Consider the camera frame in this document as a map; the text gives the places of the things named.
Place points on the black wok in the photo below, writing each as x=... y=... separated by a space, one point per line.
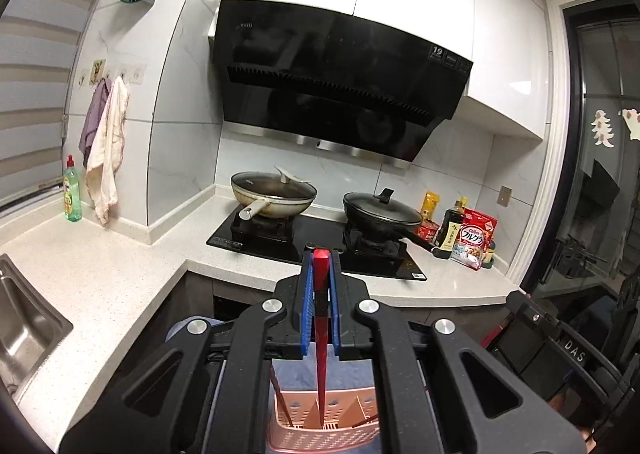
x=370 y=232

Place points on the window blind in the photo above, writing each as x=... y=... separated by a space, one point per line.
x=30 y=109

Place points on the grey base cabinet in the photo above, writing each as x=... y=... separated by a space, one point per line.
x=200 y=294

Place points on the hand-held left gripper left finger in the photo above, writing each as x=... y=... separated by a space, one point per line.
x=306 y=314

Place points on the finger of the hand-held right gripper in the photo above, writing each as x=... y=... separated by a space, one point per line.
x=532 y=316

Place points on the dark red chopstick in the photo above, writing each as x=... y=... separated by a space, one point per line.
x=280 y=396

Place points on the purple towel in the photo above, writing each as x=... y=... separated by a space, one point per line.
x=95 y=119

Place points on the dark soy sauce bottle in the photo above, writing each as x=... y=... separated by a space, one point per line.
x=450 y=234

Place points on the white towel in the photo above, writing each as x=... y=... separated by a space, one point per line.
x=107 y=159

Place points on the red instant noodle cup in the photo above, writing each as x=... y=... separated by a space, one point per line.
x=427 y=231

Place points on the red cereal bag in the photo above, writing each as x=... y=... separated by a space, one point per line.
x=472 y=239

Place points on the wall outlet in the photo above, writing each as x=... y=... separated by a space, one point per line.
x=505 y=196

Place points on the decorated wall hook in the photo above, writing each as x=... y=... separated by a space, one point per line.
x=97 y=73

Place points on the black gas stove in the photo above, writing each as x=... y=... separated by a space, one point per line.
x=310 y=230

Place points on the yellow packet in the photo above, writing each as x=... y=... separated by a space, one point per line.
x=429 y=204

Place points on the white wall hook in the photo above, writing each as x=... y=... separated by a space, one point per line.
x=137 y=74

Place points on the steel sink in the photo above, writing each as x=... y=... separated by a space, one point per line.
x=25 y=334

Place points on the pink plastic utensil basket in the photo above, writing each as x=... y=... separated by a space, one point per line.
x=320 y=439

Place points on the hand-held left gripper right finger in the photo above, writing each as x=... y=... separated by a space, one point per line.
x=336 y=324

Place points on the yellow capped bottle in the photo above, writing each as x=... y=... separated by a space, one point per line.
x=462 y=204

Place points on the glass door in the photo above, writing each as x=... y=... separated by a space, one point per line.
x=600 y=234

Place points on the beige wok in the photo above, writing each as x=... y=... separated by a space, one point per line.
x=290 y=210

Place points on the black range hood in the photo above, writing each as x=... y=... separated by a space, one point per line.
x=325 y=84

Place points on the tree window sticker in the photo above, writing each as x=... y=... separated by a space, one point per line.
x=602 y=129

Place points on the green dish soap bottle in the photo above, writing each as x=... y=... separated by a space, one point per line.
x=72 y=199

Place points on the black wok lid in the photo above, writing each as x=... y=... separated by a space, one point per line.
x=380 y=214

